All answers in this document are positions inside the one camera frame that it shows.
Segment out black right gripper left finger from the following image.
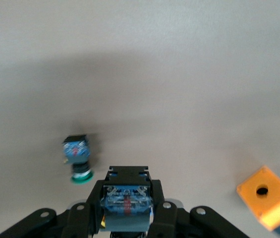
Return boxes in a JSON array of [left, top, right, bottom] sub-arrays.
[[0, 180, 106, 238]]

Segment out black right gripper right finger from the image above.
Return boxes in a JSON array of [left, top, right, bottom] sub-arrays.
[[146, 178, 250, 238]]

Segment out red push button switch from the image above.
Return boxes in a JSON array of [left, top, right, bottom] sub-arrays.
[[100, 165, 156, 238]]

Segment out green push button switch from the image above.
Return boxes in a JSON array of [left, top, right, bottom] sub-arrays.
[[62, 134, 96, 186]]

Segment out orange button enclosure box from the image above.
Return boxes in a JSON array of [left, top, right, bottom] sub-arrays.
[[236, 165, 280, 235]]

